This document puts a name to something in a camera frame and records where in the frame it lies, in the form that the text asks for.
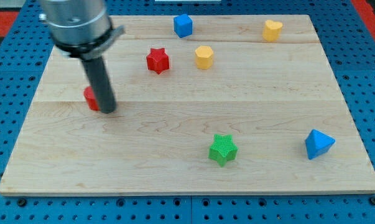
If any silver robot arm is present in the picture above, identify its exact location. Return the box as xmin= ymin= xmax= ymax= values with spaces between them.
xmin=39 ymin=0 xmax=125 ymax=114

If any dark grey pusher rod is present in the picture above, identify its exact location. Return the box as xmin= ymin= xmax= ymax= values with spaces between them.
xmin=81 ymin=57 xmax=117 ymax=114

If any blue triangle block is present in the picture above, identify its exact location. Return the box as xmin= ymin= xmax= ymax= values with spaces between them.
xmin=305 ymin=129 xmax=336 ymax=160

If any green star block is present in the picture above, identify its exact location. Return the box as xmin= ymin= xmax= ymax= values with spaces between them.
xmin=208 ymin=134 xmax=238 ymax=167

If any yellow heart block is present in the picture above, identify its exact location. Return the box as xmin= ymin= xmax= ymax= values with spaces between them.
xmin=262 ymin=19 xmax=283 ymax=42

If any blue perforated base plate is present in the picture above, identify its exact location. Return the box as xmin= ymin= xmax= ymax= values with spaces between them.
xmin=0 ymin=1 xmax=375 ymax=223

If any blue cube block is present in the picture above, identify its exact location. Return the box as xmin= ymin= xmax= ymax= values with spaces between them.
xmin=174 ymin=14 xmax=193 ymax=38

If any red cylinder block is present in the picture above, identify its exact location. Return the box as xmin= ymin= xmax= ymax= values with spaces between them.
xmin=83 ymin=86 xmax=100 ymax=111

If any yellow hexagon block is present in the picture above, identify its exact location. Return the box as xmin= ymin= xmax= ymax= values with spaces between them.
xmin=195 ymin=45 xmax=214 ymax=70

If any red star block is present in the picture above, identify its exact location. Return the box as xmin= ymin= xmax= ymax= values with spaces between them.
xmin=146 ymin=48 xmax=170 ymax=74

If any wooden board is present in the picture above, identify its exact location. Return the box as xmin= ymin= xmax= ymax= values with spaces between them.
xmin=0 ymin=15 xmax=375 ymax=197

